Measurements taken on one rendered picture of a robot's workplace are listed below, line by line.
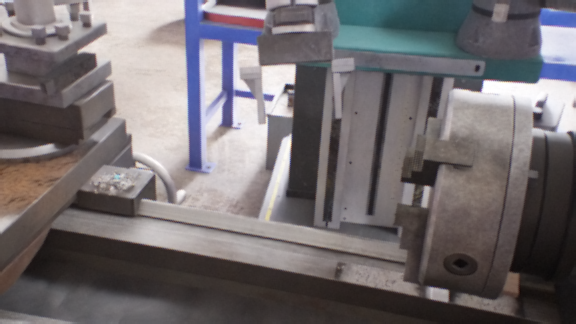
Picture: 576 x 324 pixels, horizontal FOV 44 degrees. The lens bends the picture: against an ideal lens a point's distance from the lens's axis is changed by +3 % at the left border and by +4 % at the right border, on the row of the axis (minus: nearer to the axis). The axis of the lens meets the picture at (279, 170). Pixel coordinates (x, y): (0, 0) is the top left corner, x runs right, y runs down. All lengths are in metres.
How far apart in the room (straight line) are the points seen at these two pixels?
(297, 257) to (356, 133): 0.93
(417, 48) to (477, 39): 0.13
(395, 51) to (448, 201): 0.94
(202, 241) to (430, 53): 0.77
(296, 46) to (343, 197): 1.02
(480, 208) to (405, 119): 1.25
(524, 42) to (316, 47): 0.64
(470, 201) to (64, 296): 0.77
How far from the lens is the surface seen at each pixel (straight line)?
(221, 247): 1.19
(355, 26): 1.83
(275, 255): 1.17
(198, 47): 2.85
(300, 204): 2.27
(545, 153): 0.85
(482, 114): 0.83
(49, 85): 1.18
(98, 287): 1.31
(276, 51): 1.20
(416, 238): 0.91
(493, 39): 1.69
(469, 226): 0.79
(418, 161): 0.82
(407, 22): 1.83
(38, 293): 1.32
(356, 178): 2.12
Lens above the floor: 1.54
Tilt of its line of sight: 30 degrees down
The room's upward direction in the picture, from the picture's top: 3 degrees clockwise
